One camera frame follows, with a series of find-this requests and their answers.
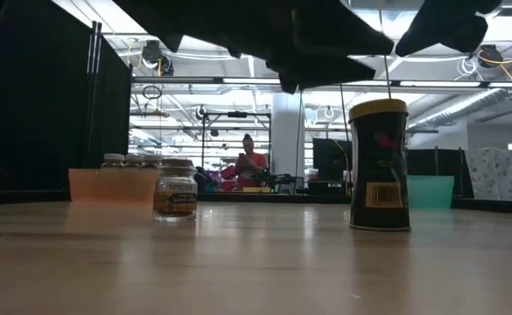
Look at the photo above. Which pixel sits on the yellow-lid black spice can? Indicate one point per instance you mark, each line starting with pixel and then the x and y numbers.
pixel 379 175

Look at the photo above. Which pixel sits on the person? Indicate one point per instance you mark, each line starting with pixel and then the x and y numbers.
pixel 250 164

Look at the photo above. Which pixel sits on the white patterned cloth panel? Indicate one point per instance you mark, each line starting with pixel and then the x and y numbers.
pixel 492 175

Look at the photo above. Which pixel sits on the yellow flat object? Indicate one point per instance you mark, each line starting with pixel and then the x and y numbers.
pixel 255 190

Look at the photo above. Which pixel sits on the orange plastic bin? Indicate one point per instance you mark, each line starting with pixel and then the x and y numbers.
pixel 115 186

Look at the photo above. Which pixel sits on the black background partition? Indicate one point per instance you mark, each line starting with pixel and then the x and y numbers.
pixel 435 162

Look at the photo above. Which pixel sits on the silver ventilation duct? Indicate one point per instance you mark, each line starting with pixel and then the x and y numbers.
pixel 457 109

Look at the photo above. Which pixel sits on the black background robot arm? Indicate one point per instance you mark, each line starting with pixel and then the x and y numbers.
pixel 277 178

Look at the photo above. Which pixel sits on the black curtain partition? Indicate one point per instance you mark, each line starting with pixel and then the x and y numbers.
pixel 19 109

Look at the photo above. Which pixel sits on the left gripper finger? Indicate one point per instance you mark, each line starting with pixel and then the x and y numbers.
pixel 369 39

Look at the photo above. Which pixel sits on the teal plastic bin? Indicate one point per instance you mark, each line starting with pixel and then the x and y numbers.
pixel 430 192

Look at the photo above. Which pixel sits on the long LED light bar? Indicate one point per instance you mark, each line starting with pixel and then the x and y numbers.
pixel 247 81

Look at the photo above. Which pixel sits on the black monitor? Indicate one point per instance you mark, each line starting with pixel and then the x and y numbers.
pixel 330 157

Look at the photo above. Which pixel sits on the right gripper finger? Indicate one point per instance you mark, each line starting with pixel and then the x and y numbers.
pixel 448 24

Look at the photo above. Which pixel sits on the small glass saffron jar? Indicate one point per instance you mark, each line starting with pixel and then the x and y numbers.
pixel 176 192

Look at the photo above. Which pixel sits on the black aluminium table frame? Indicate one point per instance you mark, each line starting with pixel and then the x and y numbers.
pixel 282 198

